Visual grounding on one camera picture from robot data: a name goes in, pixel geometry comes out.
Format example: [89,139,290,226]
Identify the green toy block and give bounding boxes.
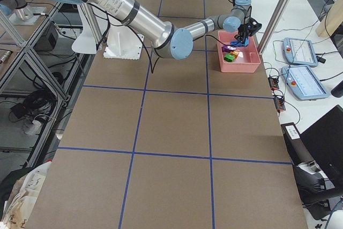
[223,53,236,62]

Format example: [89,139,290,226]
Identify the grey teach pendant near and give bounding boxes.
[281,65,330,100]

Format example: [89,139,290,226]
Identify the neighbour grey robot arm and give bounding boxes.
[1,0,46,26]

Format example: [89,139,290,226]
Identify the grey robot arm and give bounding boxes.
[53,0,251,60]

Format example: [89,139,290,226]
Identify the black laptop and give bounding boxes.
[301,105,342,185]

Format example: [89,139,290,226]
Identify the grey usb hub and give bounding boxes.
[268,76,279,91]
[273,95,286,113]

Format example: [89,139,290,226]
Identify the grey usb hub near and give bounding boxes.
[268,76,279,91]

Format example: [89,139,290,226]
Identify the black device with label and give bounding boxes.
[281,122,320,171]

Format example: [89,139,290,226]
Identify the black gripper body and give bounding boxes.
[235,24,249,41]

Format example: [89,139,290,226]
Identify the pink plastic box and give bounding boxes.
[217,37,261,73]

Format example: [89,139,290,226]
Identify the orange sloped toy block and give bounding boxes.
[230,49,240,56]

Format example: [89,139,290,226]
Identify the small blue toy block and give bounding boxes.
[230,39,249,47]

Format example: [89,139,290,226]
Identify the white cloth bag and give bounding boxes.
[1,160,52,228]

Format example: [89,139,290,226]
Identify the grey teach pendant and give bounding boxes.
[282,38,318,67]
[281,65,330,100]

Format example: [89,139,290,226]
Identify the grey usb hub far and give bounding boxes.
[273,95,286,113]

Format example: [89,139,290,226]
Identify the grey teach pendant far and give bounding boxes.
[282,38,318,67]

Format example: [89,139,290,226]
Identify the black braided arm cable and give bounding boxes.
[139,32,161,74]

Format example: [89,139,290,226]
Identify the aluminium frame profile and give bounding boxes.
[257,0,290,55]

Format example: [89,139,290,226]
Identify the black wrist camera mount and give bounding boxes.
[247,18,262,36]

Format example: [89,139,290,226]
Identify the purple sloped toy block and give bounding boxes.
[221,46,236,53]

